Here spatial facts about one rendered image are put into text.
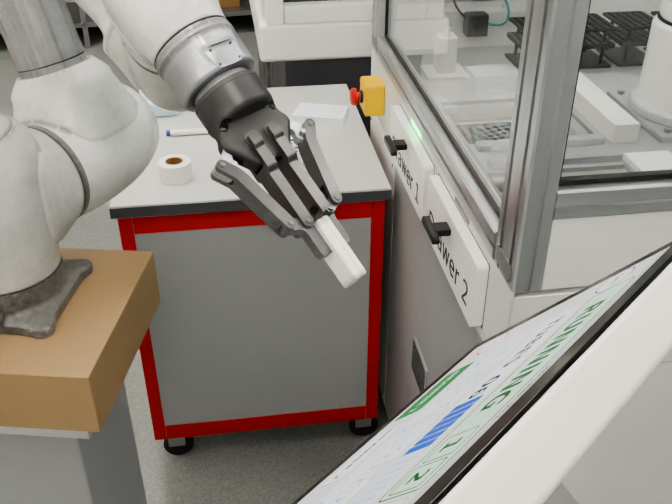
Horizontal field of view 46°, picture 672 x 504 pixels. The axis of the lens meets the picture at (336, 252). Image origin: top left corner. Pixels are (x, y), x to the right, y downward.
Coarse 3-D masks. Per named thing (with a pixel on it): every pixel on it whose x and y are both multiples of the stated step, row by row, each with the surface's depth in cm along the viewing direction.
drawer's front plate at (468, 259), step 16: (432, 176) 134; (432, 192) 133; (432, 208) 134; (448, 208) 125; (448, 224) 124; (464, 224) 121; (448, 240) 125; (464, 240) 117; (464, 256) 117; (480, 256) 113; (448, 272) 127; (464, 272) 118; (480, 272) 111; (464, 288) 118; (480, 288) 113; (464, 304) 119; (480, 304) 114; (480, 320) 116
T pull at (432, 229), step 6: (426, 216) 126; (426, 222) 124; (438, 222) 125; (444, 222) 125; (426, 228) 124; (432, 228) 123; (438, 228) 123; (444, 228) 123; (432, 234) 121; (438, 234) 123; (444, 234) 123; (450, 234) 123; (432, 240) 121; (438, 240) 121
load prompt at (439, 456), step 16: (592, 304) 66; (576, 320) 64; (560, 336) 62; (544, 352) 60; (528, 368) 59; (512, 384) 57; (496, 400) 55; (480, 416) 54; (464, 432) 53; (448, 448) 51; (432, 464) 50; (400, 480) 52; (416, 480) 49; (384, 496) 51
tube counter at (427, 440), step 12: (504, 372) 63; (480, 384) 65; (492, 384) 62; (468, 396) 64; (480, 396) 61; (456, 408) 62; (468, 408) 59; (444, 420) 61; (456, 420) 58; (432, 432) 60; (444, 432) 57; (420, 444) 59; (432, 444) 56; (408, 456) 57; (396, 468) 56; (384, 480) 55; (372, 492) 54
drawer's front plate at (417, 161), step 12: (396, 108) 160; (396, 120) 157; (408, 120) 155; (396, 132) 158; (408, 132) 150; (408, 144) 148; (420, 144) 145; (408, 156) 149; (420, 156) 141; (396, 168) 161; (408, 168) 150; (420, 168) 140; (432, 168) 138; (408, 180) 151; (420, 180) 141; (408, 192) 152; (420, 192) 142; (420, 204) 142; (420, 216) 143
